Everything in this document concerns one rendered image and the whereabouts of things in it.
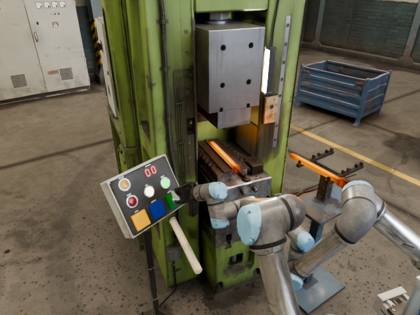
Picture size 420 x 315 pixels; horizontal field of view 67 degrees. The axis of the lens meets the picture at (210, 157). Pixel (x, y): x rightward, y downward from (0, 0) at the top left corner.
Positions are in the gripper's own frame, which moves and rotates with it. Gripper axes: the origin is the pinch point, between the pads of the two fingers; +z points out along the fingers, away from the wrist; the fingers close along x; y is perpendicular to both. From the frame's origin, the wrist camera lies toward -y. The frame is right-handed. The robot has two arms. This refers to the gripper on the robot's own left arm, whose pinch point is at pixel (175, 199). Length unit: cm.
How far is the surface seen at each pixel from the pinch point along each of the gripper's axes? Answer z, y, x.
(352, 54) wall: 226, 26, -867
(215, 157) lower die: 15, 6, -49
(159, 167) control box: 1.9, 17.8, -0.6
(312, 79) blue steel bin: 126, 17, -414
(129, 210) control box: 1.9, 6.7, 23.2
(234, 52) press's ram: -33, 55, -43
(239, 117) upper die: -18, 25, -47
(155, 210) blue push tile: 1.2, 0.5, 11.6
